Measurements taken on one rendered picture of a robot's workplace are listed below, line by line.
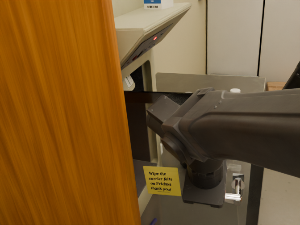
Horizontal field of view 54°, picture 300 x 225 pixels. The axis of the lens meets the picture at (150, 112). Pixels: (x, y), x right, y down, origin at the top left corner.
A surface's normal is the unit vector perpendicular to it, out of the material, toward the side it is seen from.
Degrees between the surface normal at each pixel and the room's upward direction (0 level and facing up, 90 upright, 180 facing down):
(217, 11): 90
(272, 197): 0
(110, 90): 90
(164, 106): 30
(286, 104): 37
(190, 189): 25
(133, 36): 90
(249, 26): 90
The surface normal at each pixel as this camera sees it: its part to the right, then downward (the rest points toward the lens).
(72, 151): -0.36, 0.44
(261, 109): -0.65, -0.74
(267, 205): -0.08, -0.89
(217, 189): -0.18, -0.62
